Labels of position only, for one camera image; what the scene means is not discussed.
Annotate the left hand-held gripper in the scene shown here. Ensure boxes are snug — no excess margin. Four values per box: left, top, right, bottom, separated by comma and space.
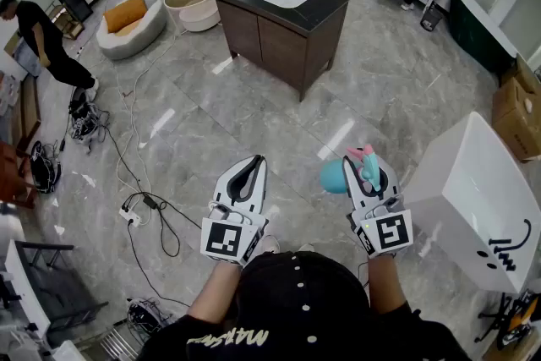
199, 155, 270, 268

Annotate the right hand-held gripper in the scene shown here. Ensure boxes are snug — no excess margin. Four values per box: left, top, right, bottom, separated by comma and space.
342, 155, 415, 260

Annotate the person's right forearm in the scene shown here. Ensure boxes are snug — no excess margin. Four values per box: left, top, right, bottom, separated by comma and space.
365, 254, 409, 315

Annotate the person's left forearm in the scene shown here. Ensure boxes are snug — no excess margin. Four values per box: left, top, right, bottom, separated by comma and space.
186, 260, 243, 325

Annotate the person's white shoe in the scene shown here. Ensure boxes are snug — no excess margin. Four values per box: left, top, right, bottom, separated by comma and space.
260, 233, 281, 255

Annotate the white rectangular basin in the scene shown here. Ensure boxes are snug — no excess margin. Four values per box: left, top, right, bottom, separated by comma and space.
402, 110, 541, 295

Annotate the white power strip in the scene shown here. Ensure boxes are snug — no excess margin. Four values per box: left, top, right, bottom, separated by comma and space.
118, 204, 142, 229

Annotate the person's black shirt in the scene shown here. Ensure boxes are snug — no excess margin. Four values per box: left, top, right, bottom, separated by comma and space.
137, 250, 473, 361

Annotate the cardboard box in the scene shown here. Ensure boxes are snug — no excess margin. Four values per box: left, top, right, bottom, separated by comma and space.
500, 53, 541, 96
491, 75, 541, 162

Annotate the black mesh trash bin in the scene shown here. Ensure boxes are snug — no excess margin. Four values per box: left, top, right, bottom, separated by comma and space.
419, 5, 444, 33

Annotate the round wooden tub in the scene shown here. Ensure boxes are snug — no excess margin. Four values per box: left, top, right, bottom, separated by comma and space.
163, 0, 224, 33

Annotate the white chair orange cushion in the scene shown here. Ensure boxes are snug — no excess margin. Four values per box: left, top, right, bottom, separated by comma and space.
96, 0, 168, 62

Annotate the green bathtub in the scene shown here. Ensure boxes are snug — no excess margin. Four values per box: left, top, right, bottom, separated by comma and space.
448, 0, 519, 75

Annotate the black orange stand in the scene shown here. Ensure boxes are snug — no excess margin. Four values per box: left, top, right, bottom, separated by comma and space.
474, 289, 541, 353

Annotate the black metal cart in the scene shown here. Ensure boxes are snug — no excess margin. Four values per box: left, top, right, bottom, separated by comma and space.
3, 239, 110, 340

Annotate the black cable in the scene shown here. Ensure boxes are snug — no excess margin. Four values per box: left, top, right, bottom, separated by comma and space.
121, 191, 203, 309

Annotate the white cable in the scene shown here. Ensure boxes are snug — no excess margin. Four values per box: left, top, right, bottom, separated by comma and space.
115, 25, 189, 226

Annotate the pile of cabled equipment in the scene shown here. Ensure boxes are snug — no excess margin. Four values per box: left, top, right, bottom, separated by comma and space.
68, 87, 111, 145

